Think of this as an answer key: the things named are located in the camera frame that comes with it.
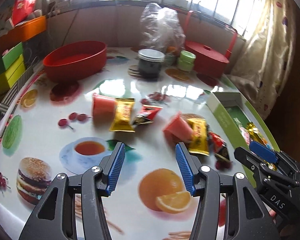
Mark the yellow candy packet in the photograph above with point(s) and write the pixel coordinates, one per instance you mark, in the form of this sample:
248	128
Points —
200	142
121	121

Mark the green white cardboard box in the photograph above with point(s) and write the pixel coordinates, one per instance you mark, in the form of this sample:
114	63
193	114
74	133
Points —
219	101

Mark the cream patterned curtain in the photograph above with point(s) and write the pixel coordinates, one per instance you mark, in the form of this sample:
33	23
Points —
263	68

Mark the red black triangular snack packet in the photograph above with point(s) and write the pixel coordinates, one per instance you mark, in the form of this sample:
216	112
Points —
146	114

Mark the green yellow stacked boxes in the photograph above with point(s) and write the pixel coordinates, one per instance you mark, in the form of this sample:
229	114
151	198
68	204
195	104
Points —
11	67

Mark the red dark snack packet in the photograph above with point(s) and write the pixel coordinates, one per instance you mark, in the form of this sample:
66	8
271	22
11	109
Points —
219	147

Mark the small round teal tin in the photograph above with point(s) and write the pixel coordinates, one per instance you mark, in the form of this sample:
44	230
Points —
170	59

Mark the gold long snack bar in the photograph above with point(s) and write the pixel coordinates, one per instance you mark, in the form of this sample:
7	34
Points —
255	134

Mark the clear crumpled plastic bag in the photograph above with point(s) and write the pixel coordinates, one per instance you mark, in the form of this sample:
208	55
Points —
160	28

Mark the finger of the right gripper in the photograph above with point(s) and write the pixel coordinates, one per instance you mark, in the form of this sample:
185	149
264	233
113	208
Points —
263	152
249	160

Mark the red lidded basket with handle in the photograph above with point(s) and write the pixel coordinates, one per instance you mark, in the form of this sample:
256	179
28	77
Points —
208	61

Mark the red oval plastic bowl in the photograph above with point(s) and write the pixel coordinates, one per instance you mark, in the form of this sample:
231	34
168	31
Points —
75	61

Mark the silver red sesame candy bar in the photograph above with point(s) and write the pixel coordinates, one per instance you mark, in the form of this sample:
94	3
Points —
245	134

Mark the glass jar with white lid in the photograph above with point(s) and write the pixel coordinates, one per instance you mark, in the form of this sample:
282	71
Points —
150	63

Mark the green stacked small jars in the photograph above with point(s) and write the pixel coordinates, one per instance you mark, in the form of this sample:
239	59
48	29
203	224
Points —
186	61

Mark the orange storage box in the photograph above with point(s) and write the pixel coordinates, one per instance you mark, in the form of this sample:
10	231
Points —
22	33

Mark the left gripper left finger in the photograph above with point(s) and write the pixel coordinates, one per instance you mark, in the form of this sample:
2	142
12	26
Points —
111	168

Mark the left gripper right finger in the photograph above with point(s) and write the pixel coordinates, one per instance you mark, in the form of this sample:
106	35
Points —
189	167

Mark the red jelly cup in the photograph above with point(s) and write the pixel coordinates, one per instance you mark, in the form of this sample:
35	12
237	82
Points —
178	130
102	105

